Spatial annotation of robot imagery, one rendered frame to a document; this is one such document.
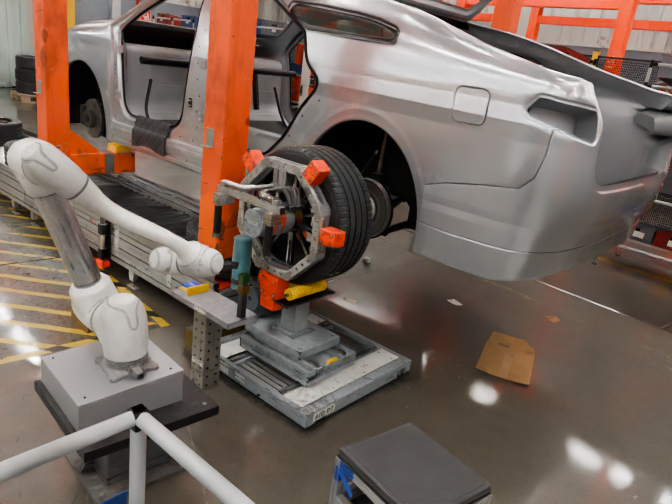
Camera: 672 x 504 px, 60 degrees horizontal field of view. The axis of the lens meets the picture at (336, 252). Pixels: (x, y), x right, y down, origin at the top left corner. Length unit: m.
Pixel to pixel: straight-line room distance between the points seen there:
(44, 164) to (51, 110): 2.65
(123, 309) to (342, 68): 1.63
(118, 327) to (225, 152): 1.13
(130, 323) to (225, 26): 1.45
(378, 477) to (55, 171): 1.38
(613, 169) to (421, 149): 1.78
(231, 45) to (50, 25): 1.93
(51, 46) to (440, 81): 2.80
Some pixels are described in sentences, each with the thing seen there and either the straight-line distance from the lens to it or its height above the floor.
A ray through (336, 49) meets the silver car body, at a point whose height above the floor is 1.63.
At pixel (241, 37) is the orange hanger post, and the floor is 1.62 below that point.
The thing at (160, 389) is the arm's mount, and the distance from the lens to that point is 2.24.
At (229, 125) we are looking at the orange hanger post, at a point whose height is 1.22.
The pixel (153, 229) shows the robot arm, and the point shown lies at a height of 0.96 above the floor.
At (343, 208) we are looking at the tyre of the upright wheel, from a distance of 2.54.
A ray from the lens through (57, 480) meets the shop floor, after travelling 2.50.
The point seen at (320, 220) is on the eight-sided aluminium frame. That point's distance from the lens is 2.50.
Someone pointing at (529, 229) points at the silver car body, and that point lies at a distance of 2.56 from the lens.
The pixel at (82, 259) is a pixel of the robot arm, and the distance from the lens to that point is 2.24.
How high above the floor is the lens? 1.59
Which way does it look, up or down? 18 degrees down
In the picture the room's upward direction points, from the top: 8 degrees clockwise
